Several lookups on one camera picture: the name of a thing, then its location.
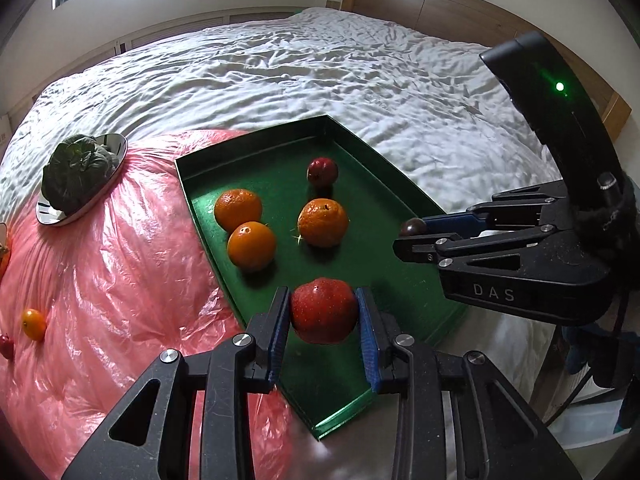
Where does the wooden headboard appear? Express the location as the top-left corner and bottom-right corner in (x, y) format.
(341, 0), (633, 143)

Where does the orange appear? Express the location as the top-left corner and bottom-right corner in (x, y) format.
(226, 221), (277, 273)
(297, 198), (349, 248)
(21, 308), (48, 343)
(214, 188), (264, 233)

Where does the round metal plate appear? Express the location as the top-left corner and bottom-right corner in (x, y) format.
(36, 133), (129, 226)

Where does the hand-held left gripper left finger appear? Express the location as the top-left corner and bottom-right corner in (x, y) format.
(60, 286), (292, 480)

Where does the black cable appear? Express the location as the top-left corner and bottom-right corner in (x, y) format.
(547, 260), (631, 426)

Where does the pink plastic sheet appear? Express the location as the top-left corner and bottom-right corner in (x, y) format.
(0, 129), (301, 480)

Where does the green rectangular tray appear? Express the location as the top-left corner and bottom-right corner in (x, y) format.
(175, 114), (468, 442)

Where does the green leafy vegetable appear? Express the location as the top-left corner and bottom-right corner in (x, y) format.
(41, 134), (121, 213)

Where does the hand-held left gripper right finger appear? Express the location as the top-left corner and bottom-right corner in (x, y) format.
(354, 286), (583, 480)

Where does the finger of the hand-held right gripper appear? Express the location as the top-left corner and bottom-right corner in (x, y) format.
(422, 182), (568, 236)
(392, 227), (566, 267)

